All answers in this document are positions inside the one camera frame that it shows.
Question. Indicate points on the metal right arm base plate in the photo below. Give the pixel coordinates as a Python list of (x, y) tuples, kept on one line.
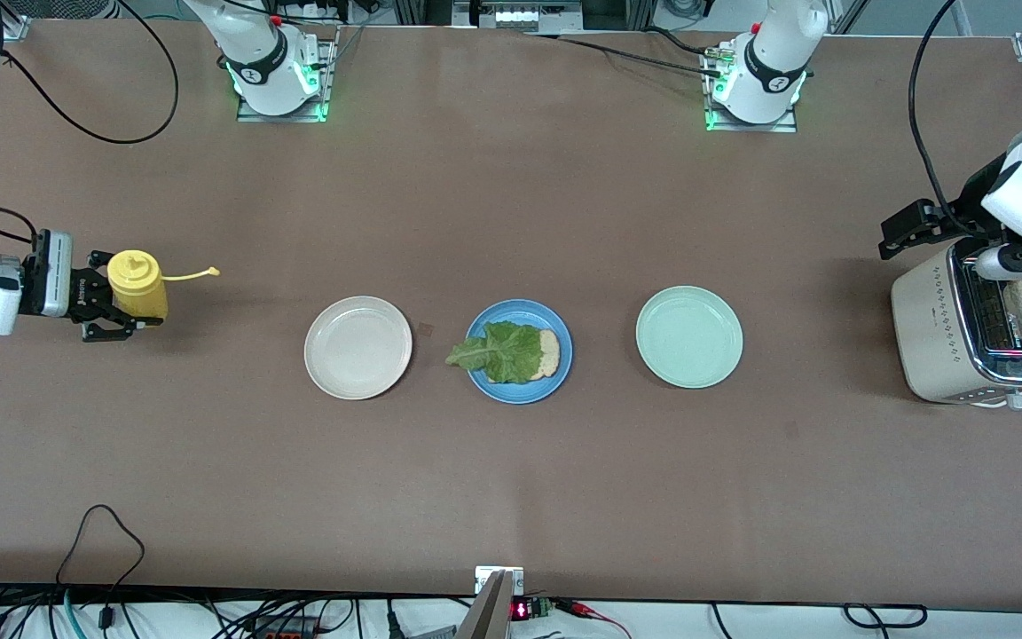
[(330, 62)]

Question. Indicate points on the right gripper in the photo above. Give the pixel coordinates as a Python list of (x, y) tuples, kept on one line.
[(85, 295)]

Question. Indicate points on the beige round plate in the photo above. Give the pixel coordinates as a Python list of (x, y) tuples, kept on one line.
[(357, 348)]

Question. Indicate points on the red clip lead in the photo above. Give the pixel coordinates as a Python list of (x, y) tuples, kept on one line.
[(582, 609)]

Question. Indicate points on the white mounting bracket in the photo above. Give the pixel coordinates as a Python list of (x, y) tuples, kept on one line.
[(484, 577)]

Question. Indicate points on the orange black connector block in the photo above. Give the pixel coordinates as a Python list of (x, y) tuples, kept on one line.
[(285, 632)]

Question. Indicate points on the grey metal bar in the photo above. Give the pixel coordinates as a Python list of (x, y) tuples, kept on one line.
[(489, 612)]

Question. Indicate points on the green lettuce leaf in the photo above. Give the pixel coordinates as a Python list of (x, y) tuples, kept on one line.
[(502, 351)]

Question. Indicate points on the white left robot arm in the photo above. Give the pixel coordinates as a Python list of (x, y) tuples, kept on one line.
[(773, 62)]

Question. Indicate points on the yellow mustard squeeze bottle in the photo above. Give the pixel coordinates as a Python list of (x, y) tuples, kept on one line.
[(143, 288)]

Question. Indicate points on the blue round plate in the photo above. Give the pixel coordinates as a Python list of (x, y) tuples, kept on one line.
[(520, 310)]

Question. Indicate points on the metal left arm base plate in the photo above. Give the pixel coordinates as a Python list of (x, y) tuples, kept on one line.
[(750, 128)]

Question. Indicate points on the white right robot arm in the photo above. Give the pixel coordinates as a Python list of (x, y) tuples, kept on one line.
[(263, 53)]

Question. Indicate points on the grey electrical box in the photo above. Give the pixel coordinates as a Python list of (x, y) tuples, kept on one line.
[(520, 18)]

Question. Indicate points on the circuit board with red display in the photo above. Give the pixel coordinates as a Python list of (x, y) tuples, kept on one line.
[(522, 611)]

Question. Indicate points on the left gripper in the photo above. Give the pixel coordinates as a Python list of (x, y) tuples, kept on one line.
[(963, 216)]

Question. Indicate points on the beige chrome toaster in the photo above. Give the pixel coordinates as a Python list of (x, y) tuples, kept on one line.
[(928, 337)]

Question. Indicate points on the pale green round plate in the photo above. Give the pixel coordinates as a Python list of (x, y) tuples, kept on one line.
[(689, 337)]

